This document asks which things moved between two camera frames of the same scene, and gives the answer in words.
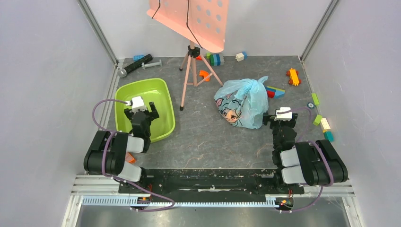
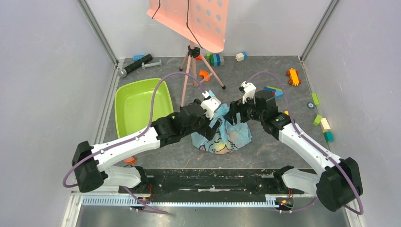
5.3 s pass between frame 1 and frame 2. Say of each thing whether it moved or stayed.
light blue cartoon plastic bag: moved
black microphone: stayed
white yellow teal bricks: stayed
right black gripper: moved
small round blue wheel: stayed
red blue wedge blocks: stayed
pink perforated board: stayed
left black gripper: moved
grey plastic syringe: stayed
